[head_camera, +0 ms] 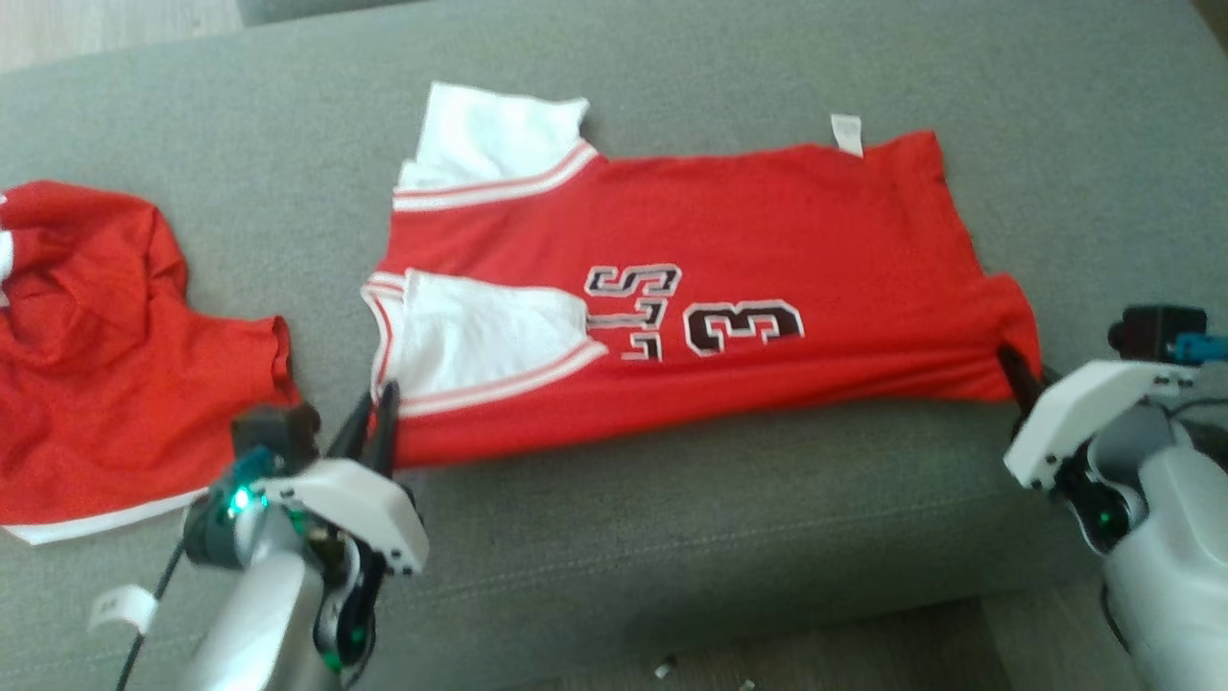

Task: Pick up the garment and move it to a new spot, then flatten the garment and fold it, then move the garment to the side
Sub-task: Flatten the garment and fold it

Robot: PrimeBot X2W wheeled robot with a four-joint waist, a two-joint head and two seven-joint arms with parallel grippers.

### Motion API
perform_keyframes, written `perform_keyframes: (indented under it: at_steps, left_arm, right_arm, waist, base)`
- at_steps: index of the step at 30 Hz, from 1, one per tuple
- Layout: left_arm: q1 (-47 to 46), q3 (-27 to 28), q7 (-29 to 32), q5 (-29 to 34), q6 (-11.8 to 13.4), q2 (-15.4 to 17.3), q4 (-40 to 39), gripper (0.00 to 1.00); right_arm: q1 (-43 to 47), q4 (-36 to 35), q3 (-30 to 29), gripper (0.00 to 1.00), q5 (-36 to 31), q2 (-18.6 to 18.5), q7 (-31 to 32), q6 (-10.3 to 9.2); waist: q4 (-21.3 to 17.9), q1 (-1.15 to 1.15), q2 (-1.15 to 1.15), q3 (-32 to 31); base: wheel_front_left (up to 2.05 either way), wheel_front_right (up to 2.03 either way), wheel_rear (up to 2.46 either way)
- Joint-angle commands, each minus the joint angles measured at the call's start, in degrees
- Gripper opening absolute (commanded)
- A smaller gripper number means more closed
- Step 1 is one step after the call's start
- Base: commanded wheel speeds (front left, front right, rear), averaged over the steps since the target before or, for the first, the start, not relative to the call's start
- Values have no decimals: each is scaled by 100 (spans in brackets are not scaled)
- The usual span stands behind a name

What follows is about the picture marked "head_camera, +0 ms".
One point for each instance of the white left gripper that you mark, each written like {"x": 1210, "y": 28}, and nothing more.
{"x": 384, "y": 518}

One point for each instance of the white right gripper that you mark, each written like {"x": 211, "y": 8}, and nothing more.
{"x": 1084, "y": 403}

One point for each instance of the red shorts with white trim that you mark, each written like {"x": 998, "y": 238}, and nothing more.
{"x": 115, "y": 403}

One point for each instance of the red jersey with number three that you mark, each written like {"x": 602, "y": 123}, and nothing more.
{"x": 767, "y": 240}

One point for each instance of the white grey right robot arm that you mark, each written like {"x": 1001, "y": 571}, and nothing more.
{"x": 1170, "y": 576}

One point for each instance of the grey yellow sofa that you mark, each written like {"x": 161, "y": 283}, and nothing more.
{"x": 672, "y": 537}

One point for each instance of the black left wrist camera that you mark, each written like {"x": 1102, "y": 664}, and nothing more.
{"x": 278, "y": 432}

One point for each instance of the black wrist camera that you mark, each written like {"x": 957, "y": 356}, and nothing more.
{"x": 1156, "y": 331}
{"x": 278, "y": 432}

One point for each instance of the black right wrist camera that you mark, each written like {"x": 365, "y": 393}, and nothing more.
{"x": 1156, "y": 331}

